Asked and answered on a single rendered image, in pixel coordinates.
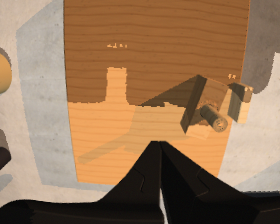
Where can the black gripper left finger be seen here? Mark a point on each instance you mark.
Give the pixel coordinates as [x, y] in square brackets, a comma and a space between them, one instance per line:
[134, 200]

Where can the orange wooden board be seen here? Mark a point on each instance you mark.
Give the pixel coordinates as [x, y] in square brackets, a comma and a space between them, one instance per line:
[130, 68]

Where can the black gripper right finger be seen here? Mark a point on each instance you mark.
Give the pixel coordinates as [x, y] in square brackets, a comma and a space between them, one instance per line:
[192, 195]

